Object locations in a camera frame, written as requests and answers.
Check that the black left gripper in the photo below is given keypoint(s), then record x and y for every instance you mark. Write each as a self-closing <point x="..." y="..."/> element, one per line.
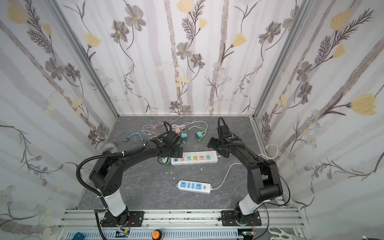
<point x="177" y="151"/>

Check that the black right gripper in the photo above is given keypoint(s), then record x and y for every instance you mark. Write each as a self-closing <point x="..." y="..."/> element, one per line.
<point x="214" y="144"/>

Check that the teal charger plug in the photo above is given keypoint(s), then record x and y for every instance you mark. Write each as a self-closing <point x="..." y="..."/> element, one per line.
<point x="184" y="136"/>
<point x="199" y="135"/>

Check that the white six-outlet colourful power strip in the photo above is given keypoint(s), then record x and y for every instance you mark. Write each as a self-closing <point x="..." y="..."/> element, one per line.
<point x="195" y="158"/>

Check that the white power strip blue outlets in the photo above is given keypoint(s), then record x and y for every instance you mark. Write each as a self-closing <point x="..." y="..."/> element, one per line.
<point x="195" y="187"/>

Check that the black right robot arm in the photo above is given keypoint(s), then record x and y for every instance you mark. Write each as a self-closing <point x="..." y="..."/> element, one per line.
<point x="263" y="180"/>

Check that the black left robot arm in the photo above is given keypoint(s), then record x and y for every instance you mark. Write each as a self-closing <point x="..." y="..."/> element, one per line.
<point x="107" y="174"/>

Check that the clear tape roll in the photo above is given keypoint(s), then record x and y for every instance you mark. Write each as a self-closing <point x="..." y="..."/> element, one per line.
<point x="109" y="148"/>

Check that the orange emergency button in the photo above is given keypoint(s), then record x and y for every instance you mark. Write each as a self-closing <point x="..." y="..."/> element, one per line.
<point x="157" y="235"/>

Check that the white scissors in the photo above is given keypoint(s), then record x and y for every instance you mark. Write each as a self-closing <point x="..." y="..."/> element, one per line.
<point x="279" y="234"/>

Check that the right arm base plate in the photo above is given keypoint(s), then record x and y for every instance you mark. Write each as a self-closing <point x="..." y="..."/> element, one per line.
<point x="237" y="219"/>

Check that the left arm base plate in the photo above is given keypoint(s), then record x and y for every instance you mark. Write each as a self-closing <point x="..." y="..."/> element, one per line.
<point x="125" y="219"/>

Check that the aluminium rail frame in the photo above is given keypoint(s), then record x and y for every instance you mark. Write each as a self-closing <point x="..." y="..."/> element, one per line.
<point x="197" y="224"/>

